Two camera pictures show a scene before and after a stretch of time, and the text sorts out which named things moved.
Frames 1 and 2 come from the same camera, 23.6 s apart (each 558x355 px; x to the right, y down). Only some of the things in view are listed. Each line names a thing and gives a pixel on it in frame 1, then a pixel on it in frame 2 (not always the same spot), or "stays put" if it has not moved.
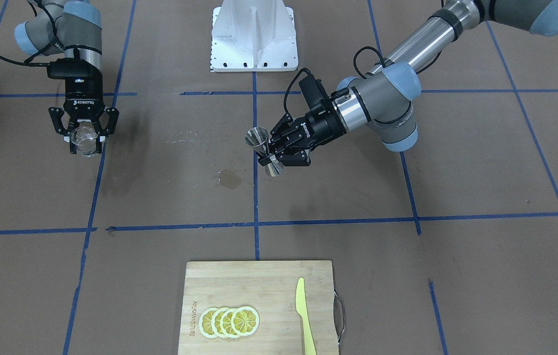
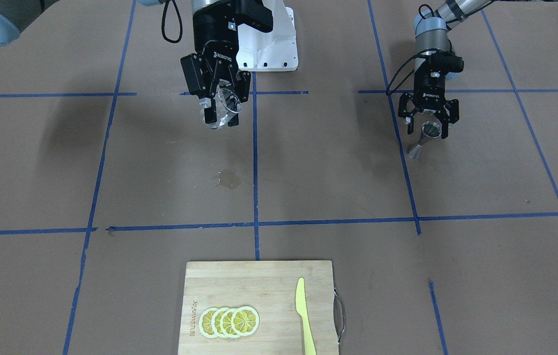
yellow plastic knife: (301, 305) stays put
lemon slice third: (215, 323) stays put
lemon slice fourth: (205, 323) stays put
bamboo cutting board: (270, 287) stays put
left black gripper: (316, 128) -> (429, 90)
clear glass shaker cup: (85, 138) -> (227, 104)
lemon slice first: (245, 321) stays put
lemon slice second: (225, 323) stays put
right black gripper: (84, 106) -> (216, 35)
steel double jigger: (258, 138) -> (430, 128)
